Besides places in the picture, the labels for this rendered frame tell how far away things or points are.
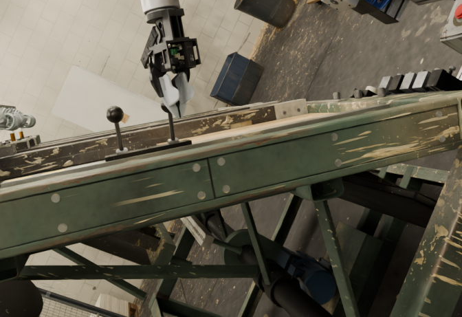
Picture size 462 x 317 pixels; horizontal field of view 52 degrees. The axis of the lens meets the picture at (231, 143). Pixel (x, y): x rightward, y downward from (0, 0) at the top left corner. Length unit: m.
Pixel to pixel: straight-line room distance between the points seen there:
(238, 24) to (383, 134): 6.09
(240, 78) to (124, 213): 5.13
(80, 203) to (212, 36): 6.16
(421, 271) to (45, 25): 6.22
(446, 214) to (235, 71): 4.93
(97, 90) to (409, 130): 4.60
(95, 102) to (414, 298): 4.62
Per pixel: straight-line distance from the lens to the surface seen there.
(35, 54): 6.87
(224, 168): 0.87
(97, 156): 1.59
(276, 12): 6.02
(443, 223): 1.15
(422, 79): 1.51
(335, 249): 1.10
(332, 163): 0.94
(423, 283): 1.14
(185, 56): 0.94
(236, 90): 5.88
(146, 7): 0.97
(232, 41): 6.97
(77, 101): 5.41
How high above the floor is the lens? 1.55
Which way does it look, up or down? 15 degrees down
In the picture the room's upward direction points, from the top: 65 degrees counter-clockwise
